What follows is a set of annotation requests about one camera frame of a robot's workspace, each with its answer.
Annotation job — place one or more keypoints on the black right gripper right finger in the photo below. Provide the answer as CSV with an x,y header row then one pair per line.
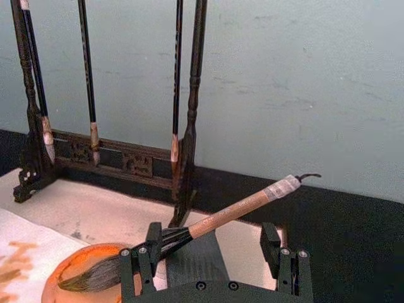
x,y
270,243

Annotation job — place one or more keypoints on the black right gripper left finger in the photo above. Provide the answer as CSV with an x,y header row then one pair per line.
x,y
154,240

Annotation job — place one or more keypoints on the orange glazed bowl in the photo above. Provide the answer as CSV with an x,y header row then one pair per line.
x,y
85,259

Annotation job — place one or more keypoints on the black table cloth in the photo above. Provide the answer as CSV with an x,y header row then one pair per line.
x,y
347,240

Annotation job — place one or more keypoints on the white paper with orange marks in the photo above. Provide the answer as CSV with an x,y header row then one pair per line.
x,y
34,230

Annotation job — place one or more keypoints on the dark carved wooden brush rack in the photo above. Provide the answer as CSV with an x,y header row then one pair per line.
x,y
193,104

